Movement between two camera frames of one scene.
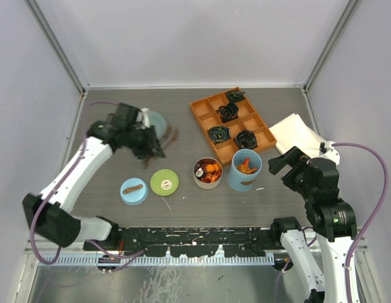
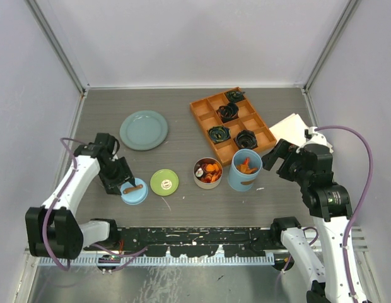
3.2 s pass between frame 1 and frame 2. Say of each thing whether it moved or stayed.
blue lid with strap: stayed
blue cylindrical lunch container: stayed
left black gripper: moved
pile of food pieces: stayed
